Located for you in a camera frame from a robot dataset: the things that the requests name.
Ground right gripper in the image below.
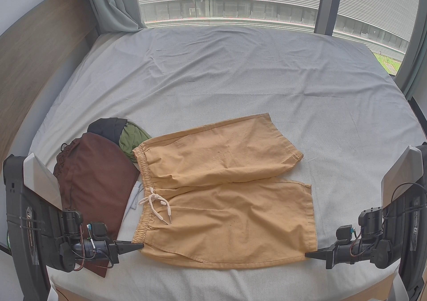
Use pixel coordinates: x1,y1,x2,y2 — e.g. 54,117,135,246
326,242,371,270

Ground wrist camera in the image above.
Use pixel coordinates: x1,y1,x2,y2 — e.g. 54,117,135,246
87,222,108,242
336,225,354,243

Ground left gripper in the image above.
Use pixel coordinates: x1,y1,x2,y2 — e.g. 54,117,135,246
78,239,121,265

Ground black garment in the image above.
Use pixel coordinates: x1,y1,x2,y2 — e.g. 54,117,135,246
87,118,129,146

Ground tan shorts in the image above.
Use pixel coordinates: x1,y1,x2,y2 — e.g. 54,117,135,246
132,112,317,270

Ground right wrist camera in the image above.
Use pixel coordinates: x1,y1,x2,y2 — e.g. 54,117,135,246
336,225,354,243

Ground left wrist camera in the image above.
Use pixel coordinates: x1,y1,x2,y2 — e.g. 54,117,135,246
87,222,108,242

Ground white garment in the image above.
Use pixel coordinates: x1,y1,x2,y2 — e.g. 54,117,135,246
123,182,145,224

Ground black cable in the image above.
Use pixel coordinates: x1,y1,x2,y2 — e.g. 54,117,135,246
384,182,427,223

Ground bed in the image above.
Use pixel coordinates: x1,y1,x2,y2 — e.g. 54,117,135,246
0,0,427,301

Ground brown garment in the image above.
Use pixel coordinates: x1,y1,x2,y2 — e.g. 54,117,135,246
53,133,141,278

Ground green garment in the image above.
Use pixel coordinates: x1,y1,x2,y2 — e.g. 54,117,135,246
118,121,153,164

